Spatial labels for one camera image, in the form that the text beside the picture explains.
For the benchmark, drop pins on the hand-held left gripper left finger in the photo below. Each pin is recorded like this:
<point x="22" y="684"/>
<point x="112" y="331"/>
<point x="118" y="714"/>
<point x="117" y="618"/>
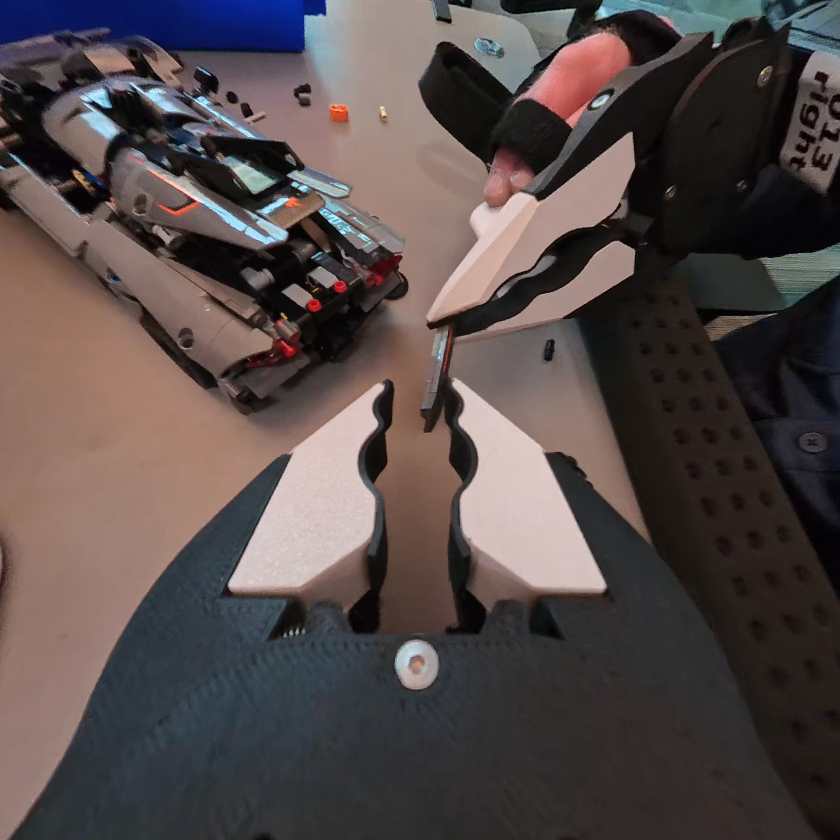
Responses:
<point x="308" y="525"/>

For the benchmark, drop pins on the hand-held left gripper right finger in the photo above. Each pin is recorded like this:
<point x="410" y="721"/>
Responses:
<point x="525" y="525"/>

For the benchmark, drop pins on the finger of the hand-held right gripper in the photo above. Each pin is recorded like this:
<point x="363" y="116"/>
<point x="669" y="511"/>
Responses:
<point x="590" y="282"/>
<point x="525" y="236"/>

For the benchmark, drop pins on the long grey orange-striped lego panel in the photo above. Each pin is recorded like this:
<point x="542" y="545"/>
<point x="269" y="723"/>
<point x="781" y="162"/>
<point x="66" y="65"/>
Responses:
<point x="436" y="380"/>

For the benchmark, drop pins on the grey lego car model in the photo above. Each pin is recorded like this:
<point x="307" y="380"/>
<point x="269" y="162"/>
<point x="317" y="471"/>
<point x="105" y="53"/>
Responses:
<point x="197" y="229"/>

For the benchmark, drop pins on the person's right forearm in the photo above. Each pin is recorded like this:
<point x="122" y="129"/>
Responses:
<point x="787" y="223"/>

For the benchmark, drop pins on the small orange lego piece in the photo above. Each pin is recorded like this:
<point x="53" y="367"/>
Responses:
<point x="338" y="113"/>

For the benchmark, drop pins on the black angled lego connector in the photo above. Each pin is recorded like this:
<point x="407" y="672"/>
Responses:
<point x="205" y="79"/>

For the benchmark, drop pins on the person's right hand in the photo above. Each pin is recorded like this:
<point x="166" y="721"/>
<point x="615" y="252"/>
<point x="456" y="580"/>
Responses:
<point x="584" y="72"/>

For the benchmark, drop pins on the blue plastic bin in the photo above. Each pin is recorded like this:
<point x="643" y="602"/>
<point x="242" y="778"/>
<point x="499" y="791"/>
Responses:
<point x="164" y="19"/>

